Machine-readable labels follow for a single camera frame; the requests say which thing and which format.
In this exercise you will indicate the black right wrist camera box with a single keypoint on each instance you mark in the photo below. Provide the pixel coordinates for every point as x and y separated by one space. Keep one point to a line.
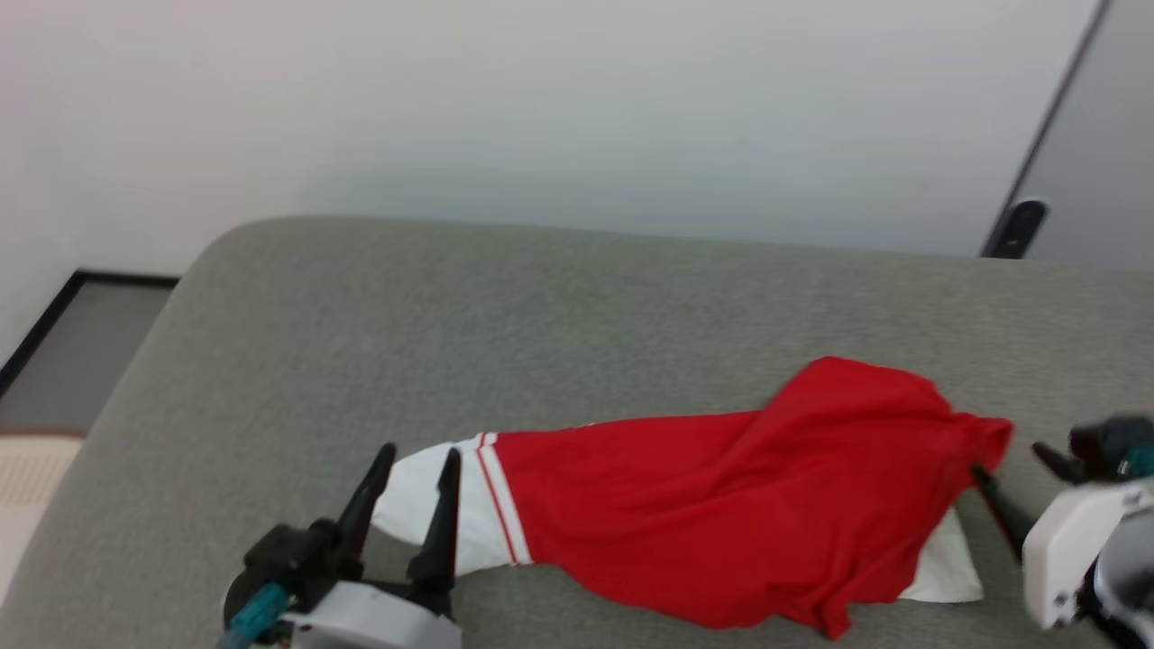
1104 442

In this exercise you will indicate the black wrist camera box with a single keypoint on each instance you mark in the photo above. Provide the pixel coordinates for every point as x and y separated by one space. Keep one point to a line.
288 559
1104 442

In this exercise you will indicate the beige ribbed floor mat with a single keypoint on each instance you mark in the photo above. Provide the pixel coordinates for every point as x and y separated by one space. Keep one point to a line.
32 496

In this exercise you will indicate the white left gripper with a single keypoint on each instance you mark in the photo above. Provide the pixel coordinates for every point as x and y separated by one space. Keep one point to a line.
379 626

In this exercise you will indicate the red and white jersey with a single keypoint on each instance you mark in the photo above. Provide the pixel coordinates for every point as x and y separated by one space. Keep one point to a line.
721 505

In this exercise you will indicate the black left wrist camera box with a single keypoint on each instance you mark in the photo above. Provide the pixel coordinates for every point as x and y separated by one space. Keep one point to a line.
288 559

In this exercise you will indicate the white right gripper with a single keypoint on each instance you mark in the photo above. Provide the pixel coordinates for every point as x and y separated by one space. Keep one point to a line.
1068 550

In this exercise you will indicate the black baseboard strip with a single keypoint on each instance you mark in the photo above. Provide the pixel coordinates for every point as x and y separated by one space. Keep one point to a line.
54 315

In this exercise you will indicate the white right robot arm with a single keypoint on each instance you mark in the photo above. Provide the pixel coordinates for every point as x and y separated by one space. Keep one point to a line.
1127 577

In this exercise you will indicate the grey door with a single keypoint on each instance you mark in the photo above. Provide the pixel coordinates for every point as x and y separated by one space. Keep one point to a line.
1100 135

